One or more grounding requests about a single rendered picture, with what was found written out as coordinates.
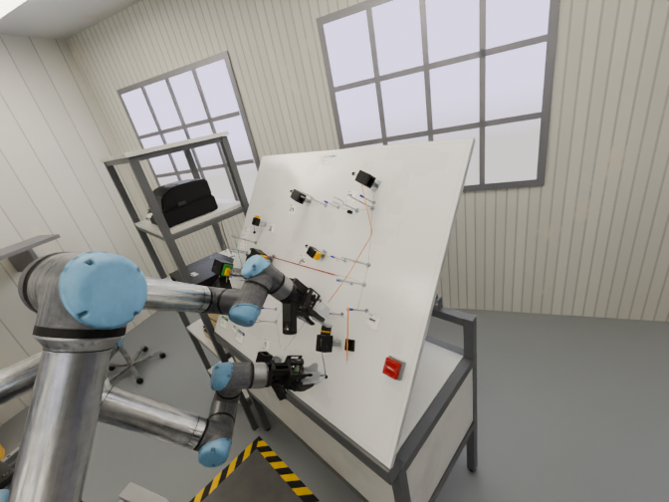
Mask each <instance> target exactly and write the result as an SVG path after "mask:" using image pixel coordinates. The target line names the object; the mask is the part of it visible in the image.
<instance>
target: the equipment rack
mask: <svg viewBox="0 0 669 502"><path fill-rule="evenodd" d="M224 135H226V136H224ZM227 135H229V131H228V130H227V131H223V132H218V133H213V134H209V135H205V136H200V137H196V138H191V139H186V140H182V141H177V142H172V143H168V144H163V145H158V146H154V147H149V148H145V149H140V150H135V151H131V152H126V153H121V154H117V155H113V156H108V157H104V158H100V162H103V163H104V165H105V167H106V169H107V171H108V173H109V175H110V177H111V180H112V182H113V184H114V186H115V188H116V190H117V192H118V194H119V196H120V198H121V200H122V202H123V204H124V206H125V208H126V210H127V212H128V214H129V216H130V218H131V220H132V222H133V224H134V226H135V228H136V230H137V232H138V234H139V236H140V238H141V240H142V242H143V244H144V246H145V248H146V250H147V252H148V254H149V256H150V258H151V260H152V262H153V264H154V266H155V268H156V270H157V272H158V274H159V276H160V278H161V279H163V280H169V281H172V280H171V278H170V276H169V277H167V275H166V273H165V271H164V269H163V267H162V265H161V263H160V261H159V259H158V257H157V255H156V253H155V251H154V249H153V246H152V244H151V242H150V240H149V238H148V236H147V234H149V235H152V236H154V237H156V238H159V239H161V240H163V241H165V243H166V245H167V247H168V249H169V251H170V254H171V256H172V258H173V260H174V262H175V264H176V266H177V269H178V271H179V273H180V275H181V277H182V279H183V282H184V283H188V284H194V283H193V281H192V278H191V276H190V274H189V272H188V270H187V267H186V265H185V263H184V261H183V258H182V256H181V254H180V252H179V250H178V247H177V245H176V243H175V241H174V240H176V239H178V238H180V237H183V236H185V235H188V234H190V233H193V232H195V231H198V230H200V229H203V228H205V227H208V226H210V225H212V227H213V230H214V232H215V235H216V238H217V240H218V243H219V245H220V248H221V250H222V252H219V253H220V254H223V255H225V256H228V257H231V256H234V257H231V258H233V259H234V258H235V255H236V253H235V251H234V252H232V254H231V253H230V251H229V249H226V251H225V249H224V244H225V241H224V244H223V240H224V239H223V240H222V236H221V232H220V229H219V225H218V223H217V222H220V221H222V220H225V219H227V218H230V217H232V216H235V215H237V214H240V213H242V212H244V215H245V218H246V214H247V211H248V207H249V202H248V199H247V196H246V193H245V190H244V187H243V184H242V181H241V177H240V174H239V171H238V168H237V165H236V162H235V159H234V156H233V153H232V150H231V146H230V143H229V140H228V137H227ZM217 142H220V144H221V147H222V150H223V153H224V156H225V159H226V162H227V165H228V168H229V171H230V174H231V177H232V180H233V183H234V186H235V189H236V192H237V195H238V198H239V201H235V200H225V199H216V198H215V200H216V202H217V205H218V208H217V209H216V210H214V211H210V212H208V213H205V214H202V215H200V216H197V217H195V218H192V219H189V220H187V221H184V222H182V223H179V224H176V225H174V226H173V227H170V228H169V227H168V225H167V223H166V221H165V218H164V216H163V214H162V212H161V209H160V207H159V205H158V203H157V201H156V198H155V196H154V194H153V192H152V189H151V187H150V185H149V183H148V181H147V178H146V176H145V174H144V172H143V169H142V167H141V165H140V163H139V162H140V161H141V160H146V159H150V158H154V157H158V156H163V155H167V154H171V153H175V152H180V151H183V152H184V155H185V157H186V160H187V162H188V165H189V168H190V170H191V173H192V175H193V178H194V179H201V177H200V175H199V172H198V169H197V167H196V164H195V161H194V159H193V156H192V154H191V151H190V149H191V148H196V147H200V146H204V145H208V144H213V143H217ZM125 163H129V165H130V167H131V169H132V172H133V174H134V176H135V178H136V180H137V182H138V185H139V187H140V189H141V191H142V193H143V195H144V197H145V200H146V202H147V204H148V206H149V208H150V210H151V213H152V215H153V217H154V219H155V221H156V223H157V225H155V224H152V223H151V221H150V219H149V222H147V221H144V220H142V221H140V220H139V218H138V216H137V214H136V211H135V209H134V207H133V205H132V203H131V201H130V199H129V197H128V195H127V193H126V191H125V189H124V187H123V185H122V183H121V181H120V179H119V176H118V174H117V172H116V170H115V168H114V165H118V164H125ZM234 209H235V210H234ZM232 210H233V211H232ZM229 211H230V212H229ZM226 212H227V213H226ZM224 213H225V214H224ZM221 214H222V215H221ZM219 215H220V216H219ZM216 216H217V217H216ZM209 219H210V220H209ZM206 220H207V221H206ZM203 221H204V222H203ZM201 222H202V223H201ZM198 223H199V224H198ZM196 224H197V225H196ZM193 225H194V226H193ZM191 226H192V227H191ZM188 227H189V228H188ZM186 228H187V229H186ZM183 229H184V230H183ZM181 230H182V231H181ZM178 231H179V232H178ZM175 232H176V233H175ZM146 233H147V234H146ZM173 233H174V234H173ZM225 246H226V244H225ZM177 313H178V315H179V317H180V319H181V321H182V323H183V325H184V327H185V329H186V331H187V333H188V335H189V337H190V339H191V341H192V343H193V345H194V347H195V349H196V351H197V353H198V355H199V357H200V359H201V361H202V363H203V364H204V366H205V368H206V370H207V372H208V374H209V376H210V378H211V375H212V370H213V367H214V366H213V367H211V366H210V364H209V362H208V360H207V358H206V356H205V354H204V352H203V349H202V347H201V345H200V343H202V344H203V345H204V346H205V347H206V348H207V349H208V350H209V351H210V352H211V353H213V354H214V355H215V356H216V357H217V358H218V359H219V360H220V362H218V363H227V362H232V363H234V361H233V359H232V356H231V354H230V353H228V351H227V350H226V349H225V348H223V347H222V346H221V345H220V344H219V343H217V341H216V339H215V337H214V334H213V333H215V332H214V331H215V330H214V327H213V325H212V323H211V321H210V319H209V316H208V314H206V313H198V314H199V316H200V318H201V319H199V320H198V321H196V322H194V323H193V324H191V325H190V323H189V321H188V319H187V317H186V314H185V312H177ZM203 326H204V327H205V329H206V331H207V333H208V335H209V338H210V340H211V341H210V340H209V339H208V338H206V337H205V335H204V333H203ZM199 342H200V343H199ZM226 353H227V354H226ZM249 398H250V396H249V394H248V392H247V390H246V389H242V391H241V395H240V398H239V401H238V403H239V404H240V405H241V406H242V408H243V410H244V412H245V414H246V416H247V419H248V421H249V423H250V425H251V428H252V429H253V430H254V431H255V430H256V429H257V428H258V427H259V426H258V424H257V422H256V420H255V418H254V416H253V413H252V411H251V409H250V407H249V406H251V405H252V404H253V403H252V401H251V399H249ZM248 399H249V400H248ZM247 400H248V401H247Z"/></svg>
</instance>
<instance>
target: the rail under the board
mask: <svg viewBox="0 0 669 502"><path fill-rule="evenodd" d="M213 334H214V337H215V339H216V341H217V343H219V344H220V345H221V346H222V347H223V348H225V349H226V350H227V351H228V352H229V353H231V354H232V355H233V356H234V357H236V358H237V359H238V360H239V361H240V362H242V363H253V362H252V361H251V360H250V359H249V358H247V357H246V356H245V355H244V354H242V353H241V352H240V351H238V350H237V349H236V348H235V347H233V346H232V345H231V344H230V343H228V342H227V341H226V340H224V339H223V338H222V337H221V336H219V335H218V334H217V333H216V332H215V333H213ZM286 400H288V401H289V402H290V403H291V404H292V405H294V406H295V407H296V408H297V409H299V410H300V411H301V412H302V413H303V414H305V415H306V416H307V417H308V418H309V419H311V420H312V421H313V422H314V423H315V424H317V425H318V426H319V427H320V428H321V429H323V430H324V431H325V432H326V433H327V434H329V435H330V436H331V437H332V438H334V439H335V440H336V441H337V442H338V443H340V444H341V445H342V446H343V447H344V448H346V449H347V450H348V451H349V452H350V453H352V454H353V455H354V456H355V457H356V458H358V459H359V460H360V461H361V462H362V463H364V464H365V465H366V466H367V467H369V468H370V469H371V470H372V471H373V472H375V473H376V474H377V475H378V476H379V477H381V478H382V479H383V480H384V481H385V482H387V483H388V484H389V485H391V484H392V483H393V481H394V480H395V478H396V476H397V475H398V473H399V472H400V466H399V460H398V458H397V457H395V461H394V465H393V467H392V468H391V469H389V468H388V467H386V466H385V465H384V464H383V463H381V462H380V461H379V460H377V459H376V458H375V457H374V456H372V455H371V454H370V453H369V452H367V451H366V450H365V449H363V448H362V447H361V446H360V445H358V444H357V443H356V442H355V441H353V440H352V439H351V438H349V437H348V436H347V435H346V434H344V433H343V432H342V431H341V430H339V429H338V428H337V427H335V426H334V425H333V424H332V423H330V422H329V421H328V420H327V419H325V418H324V417H323V416H321V415H320V414H319V413H318V412H316V411H315V410H314V409H313V408H311V407H310V406H309V405H307V404H306V403H305V402H304V401H302V400H301V399H300V398H299V397H297V396H296V395H295V394H293V393H292V392H291V391H290V390H287V398H286Z"/></svg>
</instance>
